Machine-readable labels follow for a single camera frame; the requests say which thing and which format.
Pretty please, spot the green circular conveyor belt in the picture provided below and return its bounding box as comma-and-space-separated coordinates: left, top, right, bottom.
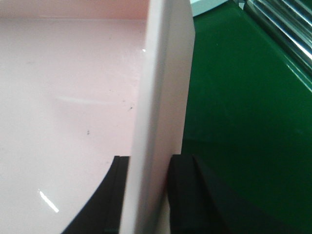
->
182, 0, 312, 234

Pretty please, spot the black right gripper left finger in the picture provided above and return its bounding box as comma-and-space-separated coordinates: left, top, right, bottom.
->
63, 156, 130, 234

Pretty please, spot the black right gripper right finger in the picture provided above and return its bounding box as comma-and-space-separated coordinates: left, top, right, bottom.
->
167, 155, 231, 234

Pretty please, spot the steel conveyor rollers right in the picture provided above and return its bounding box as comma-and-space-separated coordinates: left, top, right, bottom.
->
243, 0, 312, 75

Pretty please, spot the pink plastic bin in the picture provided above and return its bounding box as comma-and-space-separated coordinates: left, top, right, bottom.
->
0, 0, 195, 234

